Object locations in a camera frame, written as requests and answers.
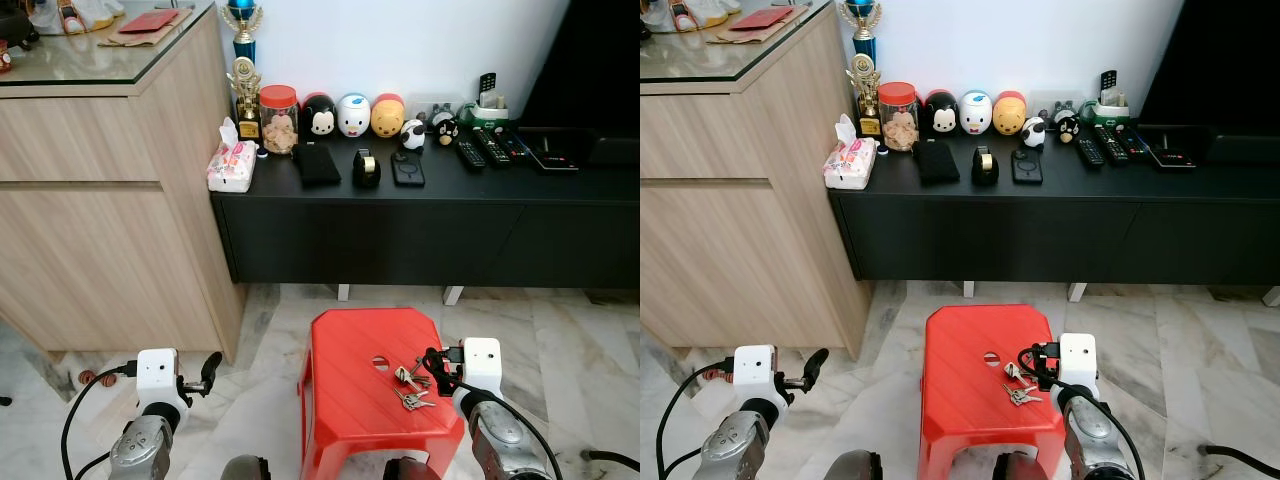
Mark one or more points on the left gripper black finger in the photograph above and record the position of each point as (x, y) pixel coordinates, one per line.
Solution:
(805, 384)
(819, 363)
(213, 366)
(201, 386)

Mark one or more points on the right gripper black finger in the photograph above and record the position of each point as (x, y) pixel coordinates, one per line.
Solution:
(1029, 355)
(435, 358)
(440, 382)
(1035, 380)

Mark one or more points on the silver key bunch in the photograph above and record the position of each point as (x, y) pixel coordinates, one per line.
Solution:
(412, 400)
(1020, 395)
(1012, 371)
(407, 376)

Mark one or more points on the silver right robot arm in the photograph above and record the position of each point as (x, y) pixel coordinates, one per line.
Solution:
(1095, 440)
(500, 445)

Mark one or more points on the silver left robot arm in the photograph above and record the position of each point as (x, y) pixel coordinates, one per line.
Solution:
(140, 450)
(730, 450)

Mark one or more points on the red plastic stool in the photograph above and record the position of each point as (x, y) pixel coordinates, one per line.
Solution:
(350, 400)
(970, 400)

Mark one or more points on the small brown floor object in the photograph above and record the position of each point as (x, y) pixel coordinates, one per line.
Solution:
(712, 375)
(88, 378)

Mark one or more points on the robot right leg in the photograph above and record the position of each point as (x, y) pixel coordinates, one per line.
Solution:
(405, 470)
(1020, 468)

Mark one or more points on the robot leg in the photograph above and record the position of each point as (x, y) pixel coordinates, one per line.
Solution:
(1020, 468)
(405, 470)
(245, 468)
(858, 466)

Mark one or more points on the robot left leg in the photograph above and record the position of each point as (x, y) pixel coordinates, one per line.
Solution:
(858, 466)
(245, 468)

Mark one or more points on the black TV console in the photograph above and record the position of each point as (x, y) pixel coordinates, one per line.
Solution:
(400, 230)
(1050, 230)

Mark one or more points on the light wood cabinet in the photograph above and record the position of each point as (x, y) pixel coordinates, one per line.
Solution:
(100, 220)
(730, 220)

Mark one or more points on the black smartphone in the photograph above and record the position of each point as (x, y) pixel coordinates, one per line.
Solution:
(407, 169)
(1027, 167)

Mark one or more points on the black tape dispenser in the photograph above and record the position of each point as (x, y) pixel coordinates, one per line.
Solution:
(985, 167)
(366, 170)

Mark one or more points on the pink wet wipes pack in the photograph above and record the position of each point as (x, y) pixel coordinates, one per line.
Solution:
(848, 163)
(231, 165)

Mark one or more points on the black wallet pouch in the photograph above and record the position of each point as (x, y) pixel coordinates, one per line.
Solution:
(937, 162)
(317, 164)

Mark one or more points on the small panda figure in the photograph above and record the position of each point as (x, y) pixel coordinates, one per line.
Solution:
(1034, 132)
(413, 134)

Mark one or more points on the small black penguin figure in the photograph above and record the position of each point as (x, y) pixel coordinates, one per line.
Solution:
(1066, 124)
(445, 127)

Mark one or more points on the black set-top box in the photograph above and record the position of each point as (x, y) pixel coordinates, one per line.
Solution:
(1172, 150)
(555, 152)

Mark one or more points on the yellow bear character figure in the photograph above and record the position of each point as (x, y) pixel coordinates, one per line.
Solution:
(387, 116)
(1010, 113)

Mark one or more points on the white duck character figure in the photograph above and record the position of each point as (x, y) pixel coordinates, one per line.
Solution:
(976, 113)
(354, 116)

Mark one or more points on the green white remote holder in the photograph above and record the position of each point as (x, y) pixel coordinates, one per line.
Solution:
(490, 112)
(1110, 108)

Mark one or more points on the red lid snack jar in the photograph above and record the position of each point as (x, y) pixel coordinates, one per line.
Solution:
(278, 120)
(898, 118)

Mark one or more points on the black mouse character figure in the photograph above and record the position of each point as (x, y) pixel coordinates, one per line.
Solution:
(319, 118)
(940, 115)

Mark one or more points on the small gold trophy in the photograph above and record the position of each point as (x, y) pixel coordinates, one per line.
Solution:
(245, 95)
(866, 92)

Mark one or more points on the small black remote control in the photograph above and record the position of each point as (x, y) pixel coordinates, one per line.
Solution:
(487, 88)
(1108, 84)

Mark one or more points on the black television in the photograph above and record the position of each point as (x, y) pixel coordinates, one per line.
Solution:
(1220, 60)
(590, 60)

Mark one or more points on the brown paper bag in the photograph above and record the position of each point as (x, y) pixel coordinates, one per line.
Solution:
(130, 40)
(740, 36)

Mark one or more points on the red envelope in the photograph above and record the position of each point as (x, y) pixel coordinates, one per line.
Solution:
(765, 18)
(150, 22)

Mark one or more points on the white plastic bag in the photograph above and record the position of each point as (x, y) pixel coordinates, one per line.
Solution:
(95, 12)
(705, 10)

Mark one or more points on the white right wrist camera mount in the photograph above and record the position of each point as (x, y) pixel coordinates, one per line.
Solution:
(482, 365)
(1078, 362)

